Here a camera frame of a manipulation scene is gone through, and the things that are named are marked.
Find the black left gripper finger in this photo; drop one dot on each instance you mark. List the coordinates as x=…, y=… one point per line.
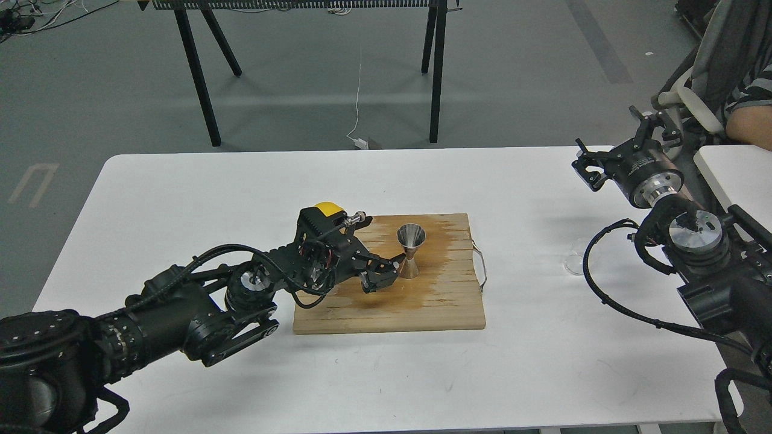
x=371, y=281
x=375, y=263

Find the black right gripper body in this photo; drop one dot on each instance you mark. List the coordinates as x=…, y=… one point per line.
x=644, y=176

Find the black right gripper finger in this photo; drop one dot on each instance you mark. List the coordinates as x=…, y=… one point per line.
x=657, y=129
x=596, y=167

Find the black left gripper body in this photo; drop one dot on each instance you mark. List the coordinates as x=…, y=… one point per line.
x=320, y=255

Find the steel double jigger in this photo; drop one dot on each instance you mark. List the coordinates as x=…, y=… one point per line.
x=411, y=237

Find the small clear glass cup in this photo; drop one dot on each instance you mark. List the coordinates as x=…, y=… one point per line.
x=574, y=262

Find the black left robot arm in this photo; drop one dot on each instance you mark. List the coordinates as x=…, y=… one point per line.
x=56, y=365

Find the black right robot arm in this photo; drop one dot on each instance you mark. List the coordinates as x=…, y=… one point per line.
x=723, y=259

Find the yellow lemon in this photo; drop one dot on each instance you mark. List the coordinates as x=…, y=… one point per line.
x=328, y=208

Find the wooden cutting board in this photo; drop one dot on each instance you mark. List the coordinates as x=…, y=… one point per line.
x=444, y=296

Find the white side table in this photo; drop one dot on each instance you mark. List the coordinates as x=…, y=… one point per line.
x=739, y=175

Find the person in striped shirt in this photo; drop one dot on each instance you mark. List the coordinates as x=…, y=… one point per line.
x=746, y=111

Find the office chair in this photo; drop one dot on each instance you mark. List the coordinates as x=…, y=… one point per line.
x=736, y=34

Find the black trestle table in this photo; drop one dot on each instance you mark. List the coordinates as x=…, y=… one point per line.
x=261, y=54

